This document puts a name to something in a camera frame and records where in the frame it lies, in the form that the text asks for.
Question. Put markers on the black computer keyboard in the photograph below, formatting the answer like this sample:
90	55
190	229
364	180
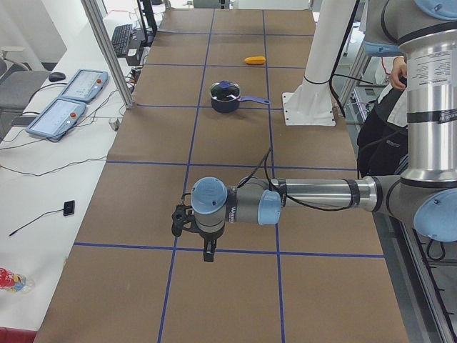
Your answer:
120	39

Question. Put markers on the yellow corn cob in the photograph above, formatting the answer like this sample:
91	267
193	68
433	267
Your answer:
255	60

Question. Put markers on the lower blue teach pendant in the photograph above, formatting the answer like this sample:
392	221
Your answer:
57	118

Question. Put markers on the small black square device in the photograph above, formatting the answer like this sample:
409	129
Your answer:
69	208

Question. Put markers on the person in black white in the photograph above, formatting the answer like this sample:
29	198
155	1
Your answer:
383	138

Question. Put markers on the red plastic bottle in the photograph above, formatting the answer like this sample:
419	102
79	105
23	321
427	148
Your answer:
15	283

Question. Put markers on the black computer mouse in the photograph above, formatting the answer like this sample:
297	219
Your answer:
56	76

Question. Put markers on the glass pot lid blue knob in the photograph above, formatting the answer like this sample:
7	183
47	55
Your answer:
224	90

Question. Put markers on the upper blue teach pendant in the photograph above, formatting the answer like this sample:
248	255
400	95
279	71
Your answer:
85	85

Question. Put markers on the grey office chair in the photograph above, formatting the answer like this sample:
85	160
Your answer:
19	86

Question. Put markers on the aluminium frame post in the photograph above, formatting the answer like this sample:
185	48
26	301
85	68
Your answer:
96	22

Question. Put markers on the blue teach pendant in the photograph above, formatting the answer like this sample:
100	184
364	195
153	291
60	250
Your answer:
85	85
57	118

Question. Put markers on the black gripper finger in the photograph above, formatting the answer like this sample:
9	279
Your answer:
209	250

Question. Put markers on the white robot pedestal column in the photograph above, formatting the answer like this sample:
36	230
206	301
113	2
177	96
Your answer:
311	103

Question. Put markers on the dark blue saucepan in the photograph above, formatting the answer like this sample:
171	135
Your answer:
233	104

